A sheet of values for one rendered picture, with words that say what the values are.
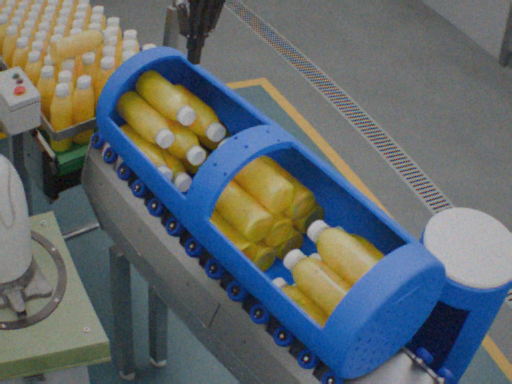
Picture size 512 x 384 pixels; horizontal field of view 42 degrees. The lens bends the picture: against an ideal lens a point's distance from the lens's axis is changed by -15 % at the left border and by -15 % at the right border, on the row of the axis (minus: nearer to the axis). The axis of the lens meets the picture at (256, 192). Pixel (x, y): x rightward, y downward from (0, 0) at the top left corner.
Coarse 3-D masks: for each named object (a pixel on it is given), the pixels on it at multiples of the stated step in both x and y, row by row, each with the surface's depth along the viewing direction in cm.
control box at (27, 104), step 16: (0, 80) 180; (16, 80) 181; (0, 96) 177; (16, 96) 174; (32, 96) 175; (0, 112) 181; (16, 112) 174; (32, 112) 178; (16, 128) 177; (32, 128) 181
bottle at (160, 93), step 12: (144, 72) 173; (156, 72) 174; (144, 84) 172; (156, 84) 170; (168, 84) 169; (144, 96) 172; (156, 96) 168; (168, 96) 166; (180, 96) 166; (156, 108) 169; (168, 108) 166; (180, 108) 165
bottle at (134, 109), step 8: (128, 96) 173; (136, 96) 173; (120, 104) 173; (128, 104) 171; (136, 104) 170; (144, 104) 170; (120, 112) 173; (128, 112) 171; (136, 112) 169; (144, 112) 168; (152, 112) 168; (128, 120) 171; (136, 120) 168; (144, 120) 167; (152, 120) 166; (160, 120) 167; (136, 128) 169; (144, 128) 166; (152, 128) 166; (160, 128) 166; (168, 128) 168; (144, 136) 167; (152, 136) 166
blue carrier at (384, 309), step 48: (240, 96) 163; (240, 144) 145; (288, 144) 148; (192, 192) 147; (336, 192) 155; (384, 240) 148; (384, 288) 121; (432, 288) 132; (336, 336) 123; (384, 336) 130
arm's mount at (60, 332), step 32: (32, 224) 143; (64, 256) 138; (64, 288) 131; (0, 320) 121; (32, 320) 123; (64, 320) 125; (96, 320) 126; (0, 352) 115; (32, 352) 117; (64, 352) 120; (96, 352) 124
